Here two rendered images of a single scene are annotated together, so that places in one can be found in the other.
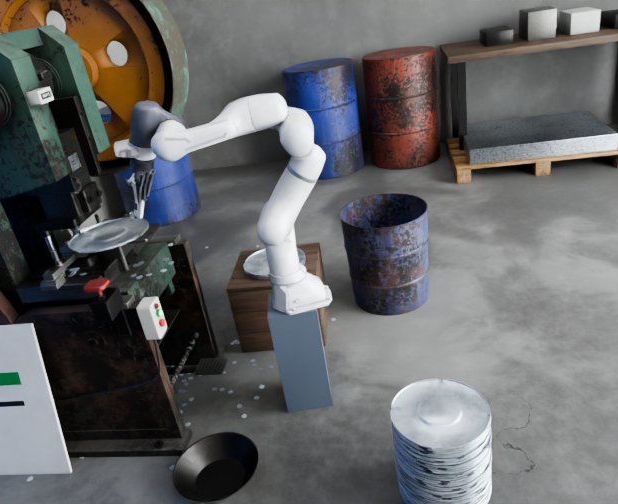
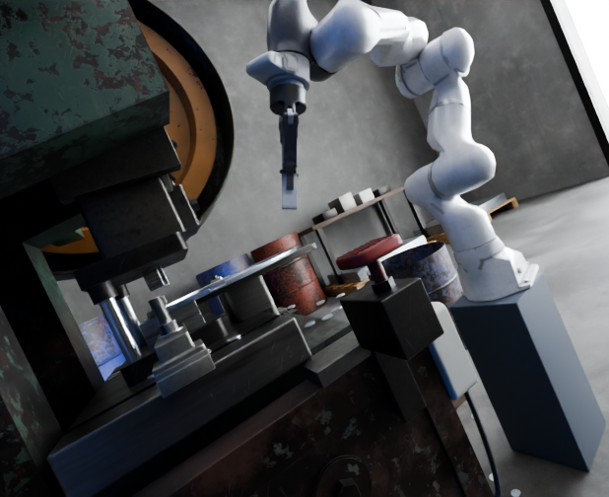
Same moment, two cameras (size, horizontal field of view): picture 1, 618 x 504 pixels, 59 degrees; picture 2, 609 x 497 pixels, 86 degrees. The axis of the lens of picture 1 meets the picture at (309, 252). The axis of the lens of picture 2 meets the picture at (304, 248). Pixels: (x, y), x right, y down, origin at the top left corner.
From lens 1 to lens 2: 1.74 m
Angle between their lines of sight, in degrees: 41
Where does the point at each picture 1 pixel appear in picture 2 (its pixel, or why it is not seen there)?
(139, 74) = (175, 121)
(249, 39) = not seen: hidden behind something
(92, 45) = not seen: hidden behind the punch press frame
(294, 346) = (550, 339)
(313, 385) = (584, 398)
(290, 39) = (188, 261)
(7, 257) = not seen: outside the picture
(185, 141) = (377, 17)
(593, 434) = not seen: outside the picture
